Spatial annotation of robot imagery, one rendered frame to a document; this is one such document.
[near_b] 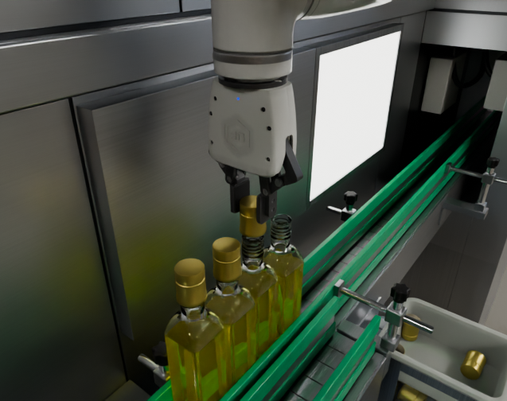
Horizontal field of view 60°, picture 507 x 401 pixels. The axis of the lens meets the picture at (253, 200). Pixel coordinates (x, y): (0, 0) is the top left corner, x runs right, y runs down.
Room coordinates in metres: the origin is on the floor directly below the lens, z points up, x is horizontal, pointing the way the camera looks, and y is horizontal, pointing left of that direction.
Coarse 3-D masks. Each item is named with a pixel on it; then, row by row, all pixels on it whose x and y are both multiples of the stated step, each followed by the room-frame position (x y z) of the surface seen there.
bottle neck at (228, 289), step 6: (216, 282) 0.43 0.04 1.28; (222, 282) 0.42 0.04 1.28; (228, 282) 0.42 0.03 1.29; (234, 282) 0.42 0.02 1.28; (216, 288) 0.43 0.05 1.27; (222, 288) 0.42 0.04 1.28; (228, 288) 0.42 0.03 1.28; (234, 288) 0.42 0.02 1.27; (222, 294) 0.42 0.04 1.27; (228, 294) 0.42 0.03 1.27; (234, 294) 0.42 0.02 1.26
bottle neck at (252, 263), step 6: (246, 240) 0.47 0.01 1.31; (252, 240) 0.47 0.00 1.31; (258, 240) 0.47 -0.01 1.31; (246, 246) 0.47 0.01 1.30; (252, 246) 0.47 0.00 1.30; (258, 246) 0.47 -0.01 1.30; (246, 252) 0.47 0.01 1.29; (252, 252) 0.47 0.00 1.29; (258, 252) 0.47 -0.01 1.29; (246, 258) 0.47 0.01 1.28; (252, 258) 0.47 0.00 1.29; (258, 258) 0.47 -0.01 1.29; (246, 264) 0.47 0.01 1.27; (252, 264) 0.47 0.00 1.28; (258, 264) 0.47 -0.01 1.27; (246, 270) 0.47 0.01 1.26; (252, 270) 0.47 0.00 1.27; (258, 270) 0.47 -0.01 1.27
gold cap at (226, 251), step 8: (216, 240) 0.44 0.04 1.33; (224, 240) 0.44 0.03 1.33; (232, 240) 0.44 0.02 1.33; (216, 248) 0.42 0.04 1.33; (224, 248) 0.42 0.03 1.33; (232, 248) 0.42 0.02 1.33; (216, 256) 0.42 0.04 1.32; (224, 256) 0.42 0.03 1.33; (232, 256) 0.42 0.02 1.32; (240, 256) 0.43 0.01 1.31; (216, 264) 0.42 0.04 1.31; (224, 264) 0.42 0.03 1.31; (232, 264) 0.42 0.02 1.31; (240, 264) 0.43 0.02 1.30; (216, 272) 0.42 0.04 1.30; (224, 272) 0.42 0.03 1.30; (232, 272) 0.42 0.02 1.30; (240, 272) 0.43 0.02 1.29; (224, 280) 0.41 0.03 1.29; (232, 280) 0.42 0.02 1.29
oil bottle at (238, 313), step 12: (240, 288) 0.44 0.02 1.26; (216, 300) 0.42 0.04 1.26; (228, 300) 0.41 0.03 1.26; (240, 300) 0.42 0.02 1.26; (252, 300) 0.43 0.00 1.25; (216, 312) 0.41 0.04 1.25; (228, 312) 0.40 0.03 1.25; (240, 312) 0.41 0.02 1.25; (252, 312) 0.43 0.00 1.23; (228, 324) 0.40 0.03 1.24; (240, 324) 0.41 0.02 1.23; (252, 324) 0.43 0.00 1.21; (228, 336) 0.40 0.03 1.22; (240, 336) 0.41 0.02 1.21; (252, 336) 0.43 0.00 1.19; (228, 348) 0.40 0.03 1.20; (240, 348) 0.41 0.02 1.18; (252, 348) 0.43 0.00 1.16; (228, 360) 0.40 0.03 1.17; (240, 360) 0.41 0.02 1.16; (252, 360) 0.43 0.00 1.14; (228, 372) 0.40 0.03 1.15; (240, 372) 0.41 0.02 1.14; (228, 384) 0.40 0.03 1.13
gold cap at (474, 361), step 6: (468, 354) 0.59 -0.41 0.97; (474, 354) 0.59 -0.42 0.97; (480, 354) 0.59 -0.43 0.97; (468, 360) 0.57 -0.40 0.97; (474, 360) 0.57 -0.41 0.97; (480, 360) 0.57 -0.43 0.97; (462, 366) 0.57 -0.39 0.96; (468, 366) 0.56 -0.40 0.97; (474, 366) 0.56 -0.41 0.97; (480, 366) 0.56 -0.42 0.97; (462, 372) 0.57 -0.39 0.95; (468, 372) 0.56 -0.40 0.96; (474, 372) 0.55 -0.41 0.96; (480, 372) 0.55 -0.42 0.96; (468, 378) 0.56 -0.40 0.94; (474, 378) 0.55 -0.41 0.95
